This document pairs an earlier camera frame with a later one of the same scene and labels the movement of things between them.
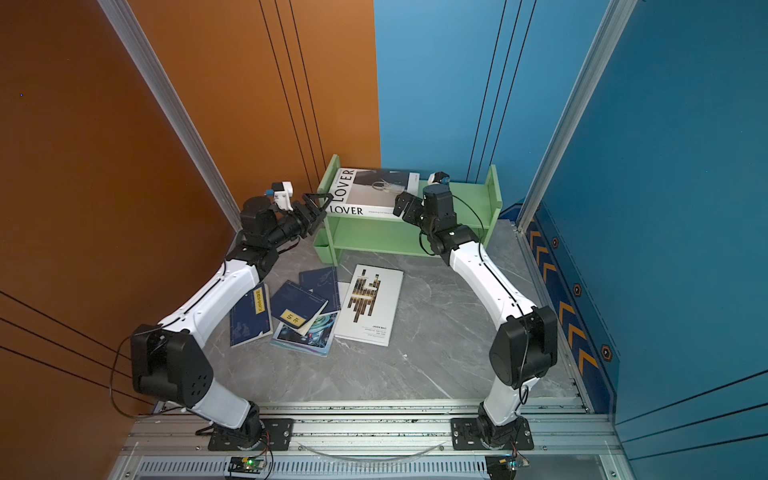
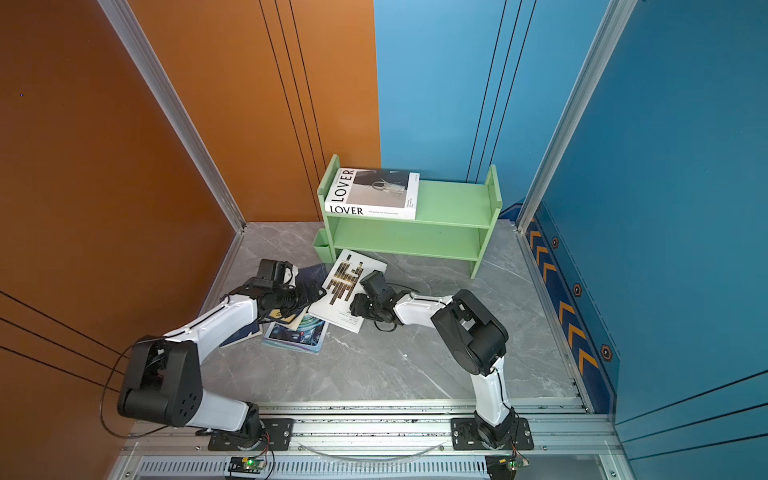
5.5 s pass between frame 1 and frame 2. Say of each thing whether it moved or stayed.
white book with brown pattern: moved
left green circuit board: stayed
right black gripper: moved
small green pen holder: stayed
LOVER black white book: stayed
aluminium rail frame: stayed
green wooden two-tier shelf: stayed
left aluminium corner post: stayed
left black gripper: moved
